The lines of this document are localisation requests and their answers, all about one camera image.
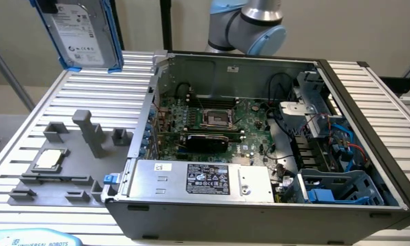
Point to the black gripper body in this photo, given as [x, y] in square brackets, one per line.
[51, 5]

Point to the silver hard disk blue carrier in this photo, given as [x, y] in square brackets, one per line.
[83, 33]

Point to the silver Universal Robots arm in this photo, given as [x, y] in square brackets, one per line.
[239, 28]

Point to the grey blue disk bay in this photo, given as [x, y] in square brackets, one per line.
[348, 184]

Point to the black upright pole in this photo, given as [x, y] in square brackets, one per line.
[166, 23]

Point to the silver CPU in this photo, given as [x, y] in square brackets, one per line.
[51, 159]

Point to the CPU socket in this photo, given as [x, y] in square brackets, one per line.
[216, 118]

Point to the RAM stick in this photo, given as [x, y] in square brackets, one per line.
[212, 131]

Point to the grey parts rack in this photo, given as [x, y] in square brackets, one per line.
[72, 179]

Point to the blue case latch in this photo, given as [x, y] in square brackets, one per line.
[110, 179]

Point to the black graphics card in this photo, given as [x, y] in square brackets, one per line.
[207, 143]

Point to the coin cell battery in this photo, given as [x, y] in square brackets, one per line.
[256, 107]

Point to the green motherboard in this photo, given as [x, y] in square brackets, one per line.
[249, 128]

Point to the silver power supply unit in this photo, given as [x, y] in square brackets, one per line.
[177, 179]

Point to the metal drive cage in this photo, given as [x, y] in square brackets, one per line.
[311, 102]

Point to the blue teach pendant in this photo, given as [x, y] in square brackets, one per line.
[27, 237]

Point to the black open PC case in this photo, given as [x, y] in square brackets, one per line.
[225, 220]

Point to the slanted aluminium frame post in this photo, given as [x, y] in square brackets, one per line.
[7, 74]

